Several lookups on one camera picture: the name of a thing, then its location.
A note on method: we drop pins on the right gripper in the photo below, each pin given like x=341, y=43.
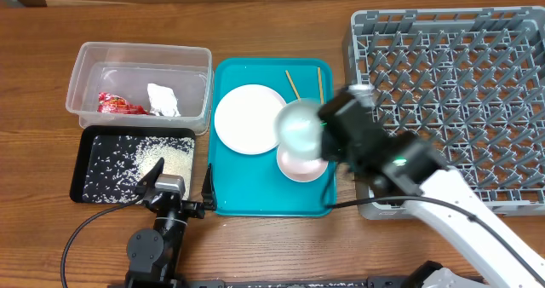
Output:
x=325, y=147

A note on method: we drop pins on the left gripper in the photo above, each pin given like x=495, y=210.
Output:
x=197, y=209

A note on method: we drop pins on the grey bowl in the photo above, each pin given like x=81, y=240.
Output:
x=299, y=129

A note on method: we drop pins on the white rice pile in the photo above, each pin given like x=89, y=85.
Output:
x=118, y=162

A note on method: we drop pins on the white napkin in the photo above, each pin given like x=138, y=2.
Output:
x=162, y=101

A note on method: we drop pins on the red sauce packet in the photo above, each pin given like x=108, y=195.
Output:
x=110, y=103

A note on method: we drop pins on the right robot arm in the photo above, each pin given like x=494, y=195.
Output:
x=408, y=170

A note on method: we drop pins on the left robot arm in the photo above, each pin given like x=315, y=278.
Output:
x=153, y=253

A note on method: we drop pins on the small white plate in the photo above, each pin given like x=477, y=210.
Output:
x=299, y=170

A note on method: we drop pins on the right wooden chopstick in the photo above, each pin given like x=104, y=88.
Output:
x=320, y=85

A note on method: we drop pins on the wooden chopstick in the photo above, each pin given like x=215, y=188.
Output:
x=292, y=84
x=320, y=85

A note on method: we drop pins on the black food tray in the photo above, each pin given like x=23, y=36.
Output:
x=91, y=132

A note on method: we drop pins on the teal plastic tray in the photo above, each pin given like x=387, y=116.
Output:
x=253, y=185

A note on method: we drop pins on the left wooden chopstick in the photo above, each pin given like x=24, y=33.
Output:
x=292, y=84

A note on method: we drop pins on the large white plate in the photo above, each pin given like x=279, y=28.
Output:
x=245, y=119

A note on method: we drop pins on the clear plastic bin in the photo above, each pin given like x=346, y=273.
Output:
x=126, y=69

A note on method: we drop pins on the grey dish rack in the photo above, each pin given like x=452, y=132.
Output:
x=470, y=81

